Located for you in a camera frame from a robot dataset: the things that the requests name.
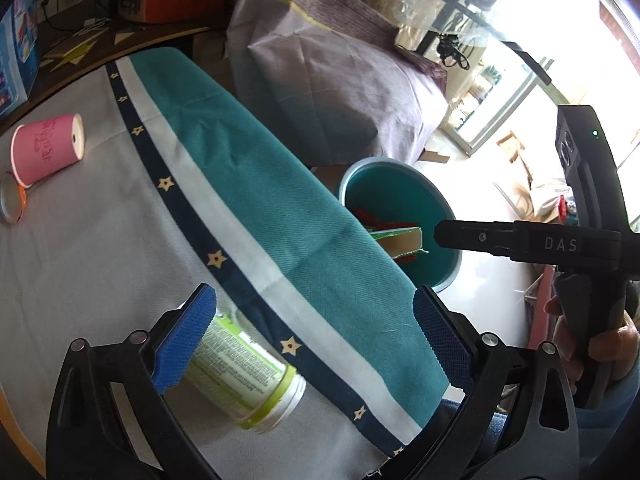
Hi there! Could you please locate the green white medicine box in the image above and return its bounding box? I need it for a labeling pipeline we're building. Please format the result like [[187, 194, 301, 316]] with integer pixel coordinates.
[[370, 226, 428, 260]]

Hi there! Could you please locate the blue toy packaging box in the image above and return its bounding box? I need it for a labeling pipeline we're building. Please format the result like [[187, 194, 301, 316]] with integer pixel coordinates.
[[0, 0, 39, 116]]

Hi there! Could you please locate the pink paper cup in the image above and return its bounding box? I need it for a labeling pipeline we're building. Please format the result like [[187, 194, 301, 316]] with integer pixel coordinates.
[[10, 114, 86, 188]]

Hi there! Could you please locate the black camera box green light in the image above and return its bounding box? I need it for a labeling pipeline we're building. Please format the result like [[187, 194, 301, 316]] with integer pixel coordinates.
[[554, 105, 631, 234]]

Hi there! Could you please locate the purple fabric covered furniture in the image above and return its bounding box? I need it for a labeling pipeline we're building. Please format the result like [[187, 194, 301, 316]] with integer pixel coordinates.
[[227, 0, 448, 166]]

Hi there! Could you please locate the orange clear egg capsule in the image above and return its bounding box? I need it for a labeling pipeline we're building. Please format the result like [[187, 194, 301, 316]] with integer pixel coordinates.
[[0, 172, 27, 224]]

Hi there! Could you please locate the teal trash bin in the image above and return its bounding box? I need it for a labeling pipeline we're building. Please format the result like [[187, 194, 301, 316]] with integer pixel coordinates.
[[337, 157, 462, 292]]

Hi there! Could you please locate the person's right hand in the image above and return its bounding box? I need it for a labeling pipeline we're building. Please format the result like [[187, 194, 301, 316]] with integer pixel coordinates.
[[544, 297, 639, 393]]

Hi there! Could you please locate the white green labelled jar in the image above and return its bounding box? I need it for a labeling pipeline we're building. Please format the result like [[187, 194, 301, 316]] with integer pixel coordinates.
[[184, 314, 307, 434]]

